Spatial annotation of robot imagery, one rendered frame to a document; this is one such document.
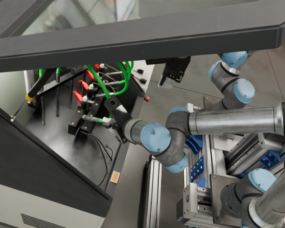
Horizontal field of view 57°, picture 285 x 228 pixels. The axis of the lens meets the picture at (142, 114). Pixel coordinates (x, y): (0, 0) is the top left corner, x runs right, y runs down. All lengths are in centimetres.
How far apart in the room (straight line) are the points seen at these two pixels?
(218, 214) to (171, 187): 96
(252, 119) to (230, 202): 50
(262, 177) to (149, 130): 55
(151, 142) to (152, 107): 209
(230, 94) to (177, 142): 65
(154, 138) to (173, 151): 10
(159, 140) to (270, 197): 39
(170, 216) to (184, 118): 128
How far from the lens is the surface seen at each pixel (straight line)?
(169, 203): 208
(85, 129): 128
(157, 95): 292
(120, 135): 90
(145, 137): 71
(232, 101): 140
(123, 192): 223
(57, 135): 144
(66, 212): 141
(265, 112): 82
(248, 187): 111
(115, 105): 87
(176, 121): 85
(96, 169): 135
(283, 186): 84
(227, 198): 122
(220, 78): 143
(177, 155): 79
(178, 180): 218
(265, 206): 95
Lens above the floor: 205
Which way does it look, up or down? 50 degrees down
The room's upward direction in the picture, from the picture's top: 23 degrees clockwise
